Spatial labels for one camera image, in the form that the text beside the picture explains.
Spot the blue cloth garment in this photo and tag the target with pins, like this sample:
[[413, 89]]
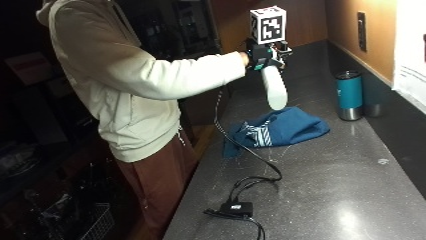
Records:
[[288, 128]]

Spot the black adapter box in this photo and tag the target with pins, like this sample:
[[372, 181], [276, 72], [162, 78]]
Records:
[[236, 208]]

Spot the person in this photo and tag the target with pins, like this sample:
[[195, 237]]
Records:
[[128, 100]]

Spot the white marker cube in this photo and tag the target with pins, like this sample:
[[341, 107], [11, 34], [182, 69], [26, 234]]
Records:
[[268, 25]]

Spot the white paper sheet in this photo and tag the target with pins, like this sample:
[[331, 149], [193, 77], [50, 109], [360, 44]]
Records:
[[410, 53]]

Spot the black wall outlet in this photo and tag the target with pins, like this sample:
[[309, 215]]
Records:
[[363, 30]]

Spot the teal steel tumbler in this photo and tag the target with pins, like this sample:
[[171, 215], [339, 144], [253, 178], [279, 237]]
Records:
[[349, 95]]

